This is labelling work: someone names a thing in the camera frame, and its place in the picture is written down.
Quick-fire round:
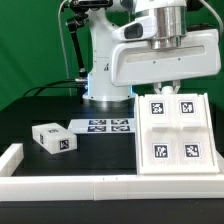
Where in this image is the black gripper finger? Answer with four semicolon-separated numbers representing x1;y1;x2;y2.
172;80;181;94
153;82;163;94

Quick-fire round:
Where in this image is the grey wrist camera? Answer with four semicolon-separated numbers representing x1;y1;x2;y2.
112;16;158;42

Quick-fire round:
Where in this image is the white cabinet top block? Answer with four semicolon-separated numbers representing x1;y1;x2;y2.
32;123;77;154

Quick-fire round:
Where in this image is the white cabinet body box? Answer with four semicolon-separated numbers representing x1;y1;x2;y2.
135;94;220;175

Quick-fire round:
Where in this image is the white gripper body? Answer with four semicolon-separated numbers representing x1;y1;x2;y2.
110;29;221;86

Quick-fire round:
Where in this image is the white cabinet door panel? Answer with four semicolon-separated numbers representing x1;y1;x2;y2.
139;96;177;172
175;94;210;169

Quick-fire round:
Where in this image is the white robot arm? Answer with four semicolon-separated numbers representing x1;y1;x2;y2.
84;0;224;104

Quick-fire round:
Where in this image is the white U-shaped fence frame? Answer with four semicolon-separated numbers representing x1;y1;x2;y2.
0;143;224;202

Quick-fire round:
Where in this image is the white marker base plate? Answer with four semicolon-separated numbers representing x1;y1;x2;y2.
68;118;135;134

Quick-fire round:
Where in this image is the white hanging cable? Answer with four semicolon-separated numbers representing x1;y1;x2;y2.
57;0;73;97

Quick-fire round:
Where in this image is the black cable bundle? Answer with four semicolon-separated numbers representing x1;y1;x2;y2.
22;78;88;98

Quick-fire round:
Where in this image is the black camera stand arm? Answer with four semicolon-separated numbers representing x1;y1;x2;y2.
63;0;114;84

